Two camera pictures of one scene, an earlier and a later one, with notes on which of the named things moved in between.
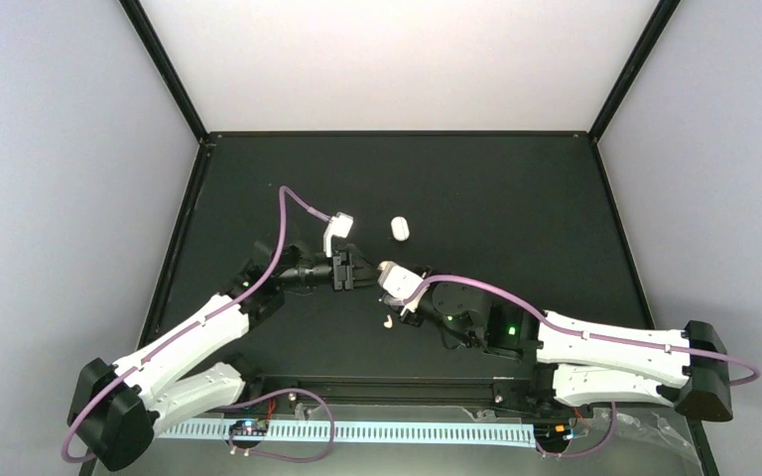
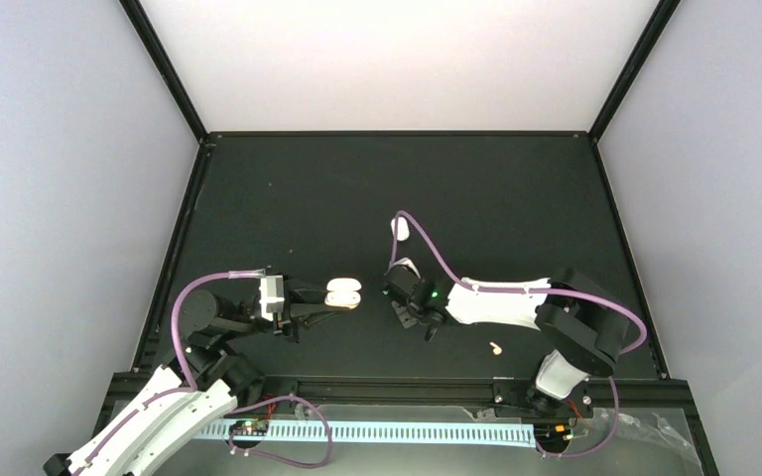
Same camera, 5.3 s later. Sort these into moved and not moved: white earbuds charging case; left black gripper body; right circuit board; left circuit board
Moved: left black gripper body
Not moved: white earbuds charging case; right circuit board; left circuit board
